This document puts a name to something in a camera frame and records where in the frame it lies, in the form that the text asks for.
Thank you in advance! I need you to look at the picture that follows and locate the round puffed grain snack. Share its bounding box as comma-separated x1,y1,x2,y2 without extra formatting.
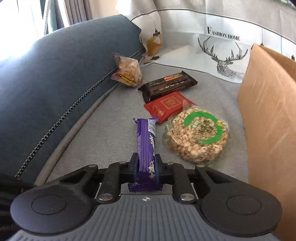
164,105,229,165

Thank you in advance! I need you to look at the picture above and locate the purple chocolate bar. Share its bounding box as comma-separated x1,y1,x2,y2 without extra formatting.
128,118,163,192

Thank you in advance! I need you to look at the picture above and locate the small red packet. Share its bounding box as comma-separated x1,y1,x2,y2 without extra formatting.
144,91,196,123

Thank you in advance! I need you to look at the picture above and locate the dark chocolate biscuit pack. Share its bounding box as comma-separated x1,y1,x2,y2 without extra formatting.
138,71,198,103

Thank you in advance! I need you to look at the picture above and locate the clear bag of crackers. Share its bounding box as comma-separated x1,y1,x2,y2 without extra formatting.
111,53,143,87

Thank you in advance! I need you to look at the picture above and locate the blue sofa cushion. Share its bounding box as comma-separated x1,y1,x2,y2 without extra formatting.
1,15,144,183

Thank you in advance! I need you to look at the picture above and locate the brown cardboard box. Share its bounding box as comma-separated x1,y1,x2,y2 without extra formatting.
238,44,295,240

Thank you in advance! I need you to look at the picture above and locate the grey printed sofa cover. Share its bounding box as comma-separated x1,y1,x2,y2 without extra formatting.
36,1,295,185

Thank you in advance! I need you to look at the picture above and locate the grey curtain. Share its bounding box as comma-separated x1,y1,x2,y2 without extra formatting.
40,0,92,35

